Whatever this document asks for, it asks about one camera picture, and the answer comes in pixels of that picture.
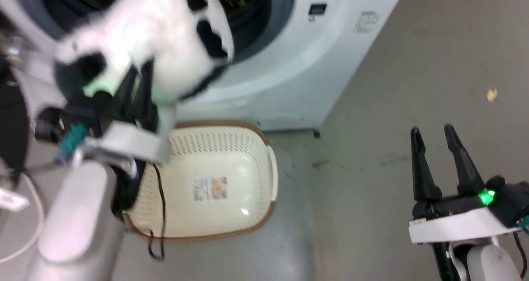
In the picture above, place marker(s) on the small yellow floor scrap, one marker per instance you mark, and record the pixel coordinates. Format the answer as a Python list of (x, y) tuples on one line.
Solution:
[(492, 94)]

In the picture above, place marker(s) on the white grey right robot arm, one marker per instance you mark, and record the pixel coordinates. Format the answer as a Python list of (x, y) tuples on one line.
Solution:
[(483, 262)]

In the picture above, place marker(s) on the black washing machine foot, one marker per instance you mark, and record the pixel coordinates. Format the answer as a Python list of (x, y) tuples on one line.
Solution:
[(316, 134)]

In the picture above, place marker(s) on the cream laundry basket brown rim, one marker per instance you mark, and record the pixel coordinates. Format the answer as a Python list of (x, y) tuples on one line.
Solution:
[(223, 177)]

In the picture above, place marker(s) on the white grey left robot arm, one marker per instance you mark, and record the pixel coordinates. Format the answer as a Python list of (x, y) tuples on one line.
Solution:
[(74, 223)]

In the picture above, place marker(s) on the black and white plush panda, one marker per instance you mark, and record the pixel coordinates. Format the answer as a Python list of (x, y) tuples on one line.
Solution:
[(165, 37)]

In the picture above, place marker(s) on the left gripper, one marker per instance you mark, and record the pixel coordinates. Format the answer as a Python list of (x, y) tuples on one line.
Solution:
[(124, 140)]

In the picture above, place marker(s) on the white front-load washing machine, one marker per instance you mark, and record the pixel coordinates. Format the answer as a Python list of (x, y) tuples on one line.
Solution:
[(301, 74)]

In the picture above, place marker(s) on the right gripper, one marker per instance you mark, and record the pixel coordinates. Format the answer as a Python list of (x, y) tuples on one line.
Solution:
[(463, 221)]

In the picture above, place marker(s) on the printed label sticker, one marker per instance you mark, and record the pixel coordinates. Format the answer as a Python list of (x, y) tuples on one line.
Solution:
[(210, 189)]

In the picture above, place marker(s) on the white paper tag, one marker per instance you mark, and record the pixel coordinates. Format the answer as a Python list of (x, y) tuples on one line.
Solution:
[(11, 199)]

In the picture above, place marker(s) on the dark washing machine door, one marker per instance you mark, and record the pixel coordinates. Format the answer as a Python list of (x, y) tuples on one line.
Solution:
[(11, 124)]

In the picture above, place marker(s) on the dark grey drum door gasket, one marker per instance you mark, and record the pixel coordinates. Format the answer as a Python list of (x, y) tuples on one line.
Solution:
[(264, 16)]

